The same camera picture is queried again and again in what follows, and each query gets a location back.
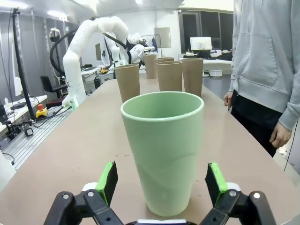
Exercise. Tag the black tripod pole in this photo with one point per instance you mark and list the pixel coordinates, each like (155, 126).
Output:
(22, 70)

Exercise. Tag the person in grey hoodie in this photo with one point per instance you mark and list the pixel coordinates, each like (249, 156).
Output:
(262, 47)

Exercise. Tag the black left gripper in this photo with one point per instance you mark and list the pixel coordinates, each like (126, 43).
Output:
(141, 62)

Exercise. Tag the black trousers of person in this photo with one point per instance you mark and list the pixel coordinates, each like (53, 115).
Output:
(253, 117)

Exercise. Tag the black office chair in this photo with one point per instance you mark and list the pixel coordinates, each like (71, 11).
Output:
(50, 86)

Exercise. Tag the yellow red emergency stop button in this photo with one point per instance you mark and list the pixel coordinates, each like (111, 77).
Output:
(41, 112)

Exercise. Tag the small white box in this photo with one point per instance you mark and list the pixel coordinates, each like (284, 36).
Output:
(215, 73)

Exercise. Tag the white office desk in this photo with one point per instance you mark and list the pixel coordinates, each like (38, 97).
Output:
(215, 61)

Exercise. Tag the brown paper cup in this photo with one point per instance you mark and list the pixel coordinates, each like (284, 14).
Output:
(127, 82)
(164, 59)
(169, 77)
(192, 77)
(150, 68)

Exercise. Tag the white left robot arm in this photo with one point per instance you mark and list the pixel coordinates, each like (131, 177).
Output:
(75, 58)

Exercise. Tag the white computer monitor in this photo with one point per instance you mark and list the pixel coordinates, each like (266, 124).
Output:
(200, 43)

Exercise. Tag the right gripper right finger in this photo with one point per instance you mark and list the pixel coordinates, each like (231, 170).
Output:
(214, 185)

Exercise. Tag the grey-sleeved left forearm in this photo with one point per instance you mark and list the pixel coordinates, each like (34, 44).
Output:
(291, 110)

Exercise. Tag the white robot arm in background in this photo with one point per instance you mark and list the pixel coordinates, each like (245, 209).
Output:
(114, 50)

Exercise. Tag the black clamp mount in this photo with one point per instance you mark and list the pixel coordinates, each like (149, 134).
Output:
(11, 129)

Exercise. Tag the person's right hand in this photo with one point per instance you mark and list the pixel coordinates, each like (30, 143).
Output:
(228, 99)

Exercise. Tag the white headset on stand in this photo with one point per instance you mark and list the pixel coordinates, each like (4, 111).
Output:
(55, 34)

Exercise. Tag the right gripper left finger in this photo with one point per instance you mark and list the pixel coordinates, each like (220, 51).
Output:
(110, 185)

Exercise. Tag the person's left hand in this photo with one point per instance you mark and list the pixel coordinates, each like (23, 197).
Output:
(280, 137)

